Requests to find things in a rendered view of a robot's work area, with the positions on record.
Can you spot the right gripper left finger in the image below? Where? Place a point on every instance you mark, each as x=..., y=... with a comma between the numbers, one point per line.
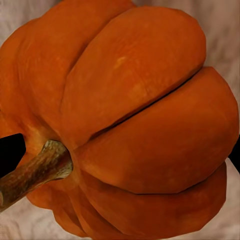
x=12, y=150

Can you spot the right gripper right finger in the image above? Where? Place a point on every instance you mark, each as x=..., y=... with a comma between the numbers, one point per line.
x=235, y=155

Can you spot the pumpkin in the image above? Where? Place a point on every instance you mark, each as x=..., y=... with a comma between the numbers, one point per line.
x=126, y=131

